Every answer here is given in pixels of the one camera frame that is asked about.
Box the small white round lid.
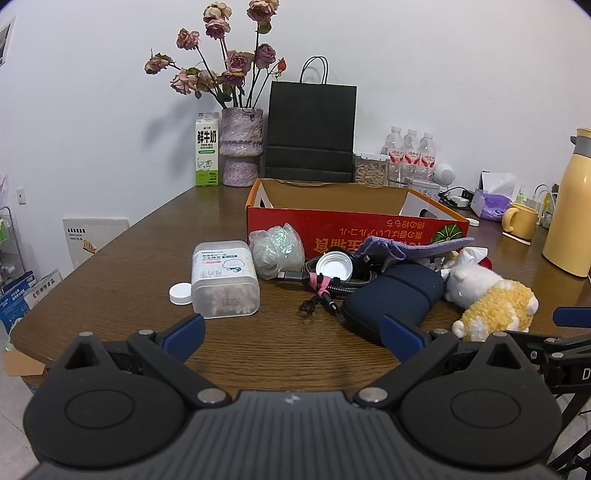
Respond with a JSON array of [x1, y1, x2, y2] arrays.
[[168, 282, 192, 306]]

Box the navy blue zipper pouch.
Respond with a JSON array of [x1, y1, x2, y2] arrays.
[[339, 262, 445, 345]]

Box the yellow white plush toy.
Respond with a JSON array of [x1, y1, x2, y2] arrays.
[[445, 264, 539, 342]]

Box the black braided cable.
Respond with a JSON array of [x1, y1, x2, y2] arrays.
[[276, 255, 385, 318]]

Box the purple knitted cloth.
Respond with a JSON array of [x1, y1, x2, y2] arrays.
[[355, 236, 474, 261]]

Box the white tissue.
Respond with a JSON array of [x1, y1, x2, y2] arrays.
[[455, 247, 488, 266]]

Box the iridescent plastic bag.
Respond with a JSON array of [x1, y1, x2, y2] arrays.
[[249, 223, 304, 280]]

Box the white jar lid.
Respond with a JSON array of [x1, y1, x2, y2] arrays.
[[315, 250, 353, 281]]

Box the yellow thermos jug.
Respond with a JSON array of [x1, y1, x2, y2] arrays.
[[542, 128, 591, 278]]

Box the white paper stick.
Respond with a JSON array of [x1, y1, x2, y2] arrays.
[[502, 231, 531, 246]]

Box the yellow ceramic mug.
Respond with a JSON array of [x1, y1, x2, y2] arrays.
[[502, 203, 538, 241]]

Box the red orange cardboard box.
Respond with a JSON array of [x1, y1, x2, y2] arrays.
[[245, 179, 469, 257]]

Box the purple tissue box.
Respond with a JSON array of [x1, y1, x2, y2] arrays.
[[470, 171, 516, 222]]

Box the white power strip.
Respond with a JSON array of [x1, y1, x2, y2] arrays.
[[438, 186, 474, 210]]

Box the white tin box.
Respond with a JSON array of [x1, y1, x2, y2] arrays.
[[409, 179, 442, 201]]

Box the clear container of seeds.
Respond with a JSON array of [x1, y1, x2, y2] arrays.
[[353, 153, 388, 187]]

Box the water bottle right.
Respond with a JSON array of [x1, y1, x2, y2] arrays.
[[416, 132, 436, 181]]

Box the water bottle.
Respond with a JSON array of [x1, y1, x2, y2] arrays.
[[382, 126, 406, 186], [416, 132, 436, 181], [402, 129, 420, 183]]

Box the water bottle middle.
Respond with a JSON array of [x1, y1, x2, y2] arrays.
[[402, 129, 420, 183]]

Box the water bottle left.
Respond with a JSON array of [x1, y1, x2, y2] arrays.
[[382, 126, 406, 186]]

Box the purple ceramic vase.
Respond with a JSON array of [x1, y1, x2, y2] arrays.
[[219, 107, 264, 187]]

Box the green white milk carton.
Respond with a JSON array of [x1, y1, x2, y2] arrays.
[[194, 112, 219, 187]]

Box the black paper shopping bag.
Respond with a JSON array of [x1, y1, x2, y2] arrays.
[[263, 55, 356, 183]]

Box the dried pink rose bouquet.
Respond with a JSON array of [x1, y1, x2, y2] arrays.
[[143, 0, 287, 109]]

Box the white board leaning on wall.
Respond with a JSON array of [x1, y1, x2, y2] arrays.
[[62, 218, 129, 269]]

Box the wire rack shelf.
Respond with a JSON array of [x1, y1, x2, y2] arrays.
[[0, 206, 26, 286]]

